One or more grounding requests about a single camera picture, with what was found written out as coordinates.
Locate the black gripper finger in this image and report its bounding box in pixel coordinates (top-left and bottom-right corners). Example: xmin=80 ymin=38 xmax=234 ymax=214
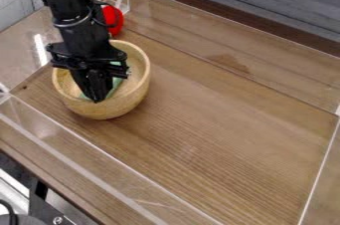
xmin=71 ymin=70 xmax=99 ymax=103
xmin=92 ymin=70 xmax=114 ymax=103

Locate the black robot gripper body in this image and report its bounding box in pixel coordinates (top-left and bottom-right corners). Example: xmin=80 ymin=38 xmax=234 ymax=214
xmin=47 ymin=17 xmax=130 ymax=80

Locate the green rectangular block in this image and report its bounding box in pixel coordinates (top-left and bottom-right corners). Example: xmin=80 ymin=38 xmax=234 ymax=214
xmin=80 ymin=61 xmax=130 ymax=101

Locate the light wooden bowl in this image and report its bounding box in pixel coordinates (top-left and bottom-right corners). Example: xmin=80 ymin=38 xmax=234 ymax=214
xmin=52 ymin=40 xmax=152 ymax=119

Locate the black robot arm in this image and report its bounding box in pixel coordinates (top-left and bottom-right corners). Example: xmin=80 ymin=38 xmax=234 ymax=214
xmin=43 ymin=0 xmax=130 ymax=103

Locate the red plush strawberry toy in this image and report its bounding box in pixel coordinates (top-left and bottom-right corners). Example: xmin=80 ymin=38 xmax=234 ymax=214
xmin=103 ymin=6 xmax=126 ymax=36

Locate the clear acrylic enclosure wall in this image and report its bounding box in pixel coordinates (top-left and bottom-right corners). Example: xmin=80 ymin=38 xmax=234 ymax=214
xmin=0 ymin=0 xmax=340 ymax=225

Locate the black table leg bracket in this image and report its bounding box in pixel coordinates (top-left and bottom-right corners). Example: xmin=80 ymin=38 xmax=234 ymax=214
xmin=28 ymin=179 xmax=78 ymax=225

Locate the black cable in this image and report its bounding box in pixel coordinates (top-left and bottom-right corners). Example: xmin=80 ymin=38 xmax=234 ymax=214
xmin=0 ymin=199 xmax=20 ymax=225

